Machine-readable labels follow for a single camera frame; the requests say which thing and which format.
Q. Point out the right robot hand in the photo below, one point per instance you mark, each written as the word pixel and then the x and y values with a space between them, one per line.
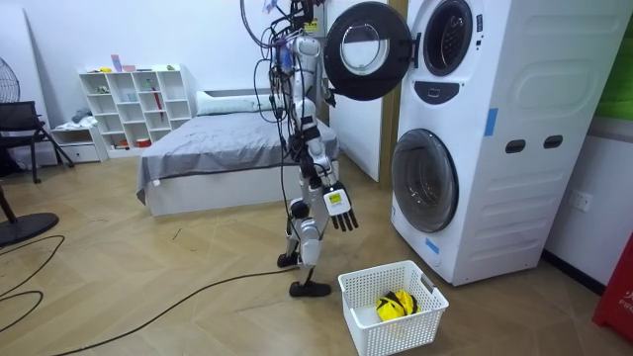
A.
pixel 337 203

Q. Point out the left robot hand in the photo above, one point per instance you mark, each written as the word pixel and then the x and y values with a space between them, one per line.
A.
pixel 331 100

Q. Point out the round black washing machine door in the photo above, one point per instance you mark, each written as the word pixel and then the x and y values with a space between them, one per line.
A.
pixel 346 79

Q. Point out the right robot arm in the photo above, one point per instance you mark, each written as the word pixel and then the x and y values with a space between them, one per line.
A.
pixel 307 74

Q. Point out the robot body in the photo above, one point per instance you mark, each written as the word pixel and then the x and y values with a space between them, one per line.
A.
pixel 293 99

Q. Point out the robot legs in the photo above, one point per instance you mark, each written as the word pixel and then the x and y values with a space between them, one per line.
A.
pixel 309 242

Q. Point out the white pillow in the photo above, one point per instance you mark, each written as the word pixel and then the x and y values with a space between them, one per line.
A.
pixel 222 105

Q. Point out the grey bed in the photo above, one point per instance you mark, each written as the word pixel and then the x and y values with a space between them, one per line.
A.
pixel 222 143

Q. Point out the yellow and black garment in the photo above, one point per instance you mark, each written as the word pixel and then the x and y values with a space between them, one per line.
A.
pixel 393 306

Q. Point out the white plastic laundry basket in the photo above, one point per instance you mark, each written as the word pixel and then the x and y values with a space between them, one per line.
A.
pixel 395 336

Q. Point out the white cube shelf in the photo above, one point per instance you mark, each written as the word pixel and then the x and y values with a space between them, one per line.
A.
pixel 170 94

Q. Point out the white washing machine tower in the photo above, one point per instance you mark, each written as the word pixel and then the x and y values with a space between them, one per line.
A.
pixel 494 148

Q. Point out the red container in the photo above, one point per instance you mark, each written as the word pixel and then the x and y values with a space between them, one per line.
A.
pixel 144 143

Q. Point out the pile of clothes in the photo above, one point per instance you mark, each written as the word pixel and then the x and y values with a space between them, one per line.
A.
pixel 81 118

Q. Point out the low white cabinet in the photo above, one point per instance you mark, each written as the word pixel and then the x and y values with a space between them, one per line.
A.
pixel 79 146

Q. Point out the red box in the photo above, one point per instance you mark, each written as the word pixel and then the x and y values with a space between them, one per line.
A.
pixel 618 296

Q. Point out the black chair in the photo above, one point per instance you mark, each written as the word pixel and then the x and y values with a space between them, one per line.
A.
pixel 20 118

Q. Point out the black standing fan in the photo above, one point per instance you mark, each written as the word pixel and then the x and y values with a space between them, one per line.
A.
pixel 25 226

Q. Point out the white wall socket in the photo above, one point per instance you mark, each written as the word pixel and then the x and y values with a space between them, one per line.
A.
pixel 579 200

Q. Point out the green wall poster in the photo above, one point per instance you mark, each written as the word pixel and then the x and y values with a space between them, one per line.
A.
pixel 618 84

